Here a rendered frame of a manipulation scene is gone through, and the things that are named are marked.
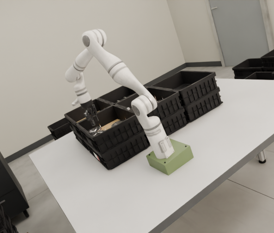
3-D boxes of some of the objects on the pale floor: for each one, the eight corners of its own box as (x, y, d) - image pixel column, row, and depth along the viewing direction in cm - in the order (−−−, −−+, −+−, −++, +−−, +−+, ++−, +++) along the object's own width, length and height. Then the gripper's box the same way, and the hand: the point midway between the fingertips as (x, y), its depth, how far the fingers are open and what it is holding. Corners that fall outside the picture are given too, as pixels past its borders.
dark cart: (35, 216, 280) (-13, 139, 250) (-10, 245, 262) (-67, 166, 232) (26, 193, 333) (-15, 128, 303) (-13, 216, 316) (-59, 149, 286)
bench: (350, 180, 183) (339, 81, 160) (162, 383, 122) (99, 270, 98) (190, 134, 321) (171, 77, 297) (64, 217, 260) (28, 155, 236)
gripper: (86, 102, 162) (97, 127, 167) (94, 94, 175) (104, 116, 181) (75, 106, 164) (86, 130, 170) (84, 97, 177) (94, 119, 183)
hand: (94, 121), depth 175 cm, fingers open, 5 cm apart
